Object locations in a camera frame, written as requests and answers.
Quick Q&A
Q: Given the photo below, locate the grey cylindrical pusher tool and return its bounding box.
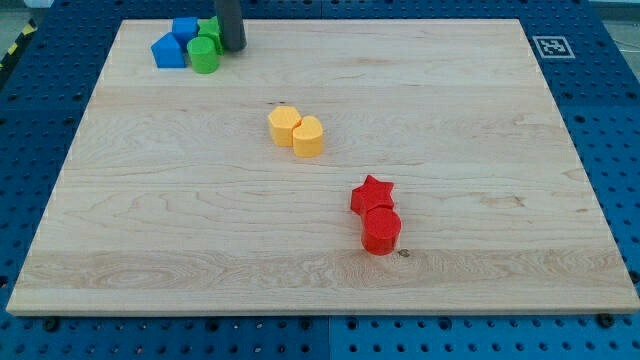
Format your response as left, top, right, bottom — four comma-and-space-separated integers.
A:
214, 0, 247, 52

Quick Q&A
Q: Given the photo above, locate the green star block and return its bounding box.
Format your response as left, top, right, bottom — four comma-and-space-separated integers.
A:
198, 16, 224, 55

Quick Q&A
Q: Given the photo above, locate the red star block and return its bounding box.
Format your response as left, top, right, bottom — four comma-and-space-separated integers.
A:
350, 175, 395, 216

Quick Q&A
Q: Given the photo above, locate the green cylinder block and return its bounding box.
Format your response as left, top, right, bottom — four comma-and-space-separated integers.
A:
187, 36, 219, 74

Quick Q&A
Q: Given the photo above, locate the blue cube block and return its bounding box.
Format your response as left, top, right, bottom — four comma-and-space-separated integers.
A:
171, 17, 199, 51

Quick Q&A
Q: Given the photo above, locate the blue pentagon block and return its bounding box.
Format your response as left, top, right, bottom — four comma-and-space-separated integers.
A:
151, 33, 186, 68

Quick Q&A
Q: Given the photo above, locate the yellow hexagon block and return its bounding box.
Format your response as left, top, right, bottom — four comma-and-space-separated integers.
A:
268, 105, 302, 147

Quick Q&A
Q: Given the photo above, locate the yellow heart block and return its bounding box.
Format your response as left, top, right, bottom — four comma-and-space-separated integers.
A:
292, 116, 324, 158

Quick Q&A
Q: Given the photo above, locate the light wooden board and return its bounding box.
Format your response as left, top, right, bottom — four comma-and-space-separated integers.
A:
7, 19, 639, 316

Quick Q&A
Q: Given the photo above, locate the red cylinder block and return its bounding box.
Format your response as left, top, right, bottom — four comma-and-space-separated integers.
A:
361, 207, 402, 256

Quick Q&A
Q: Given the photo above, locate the white fiducial marker tag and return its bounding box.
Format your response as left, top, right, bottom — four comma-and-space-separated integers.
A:
532, 35, 575, 59

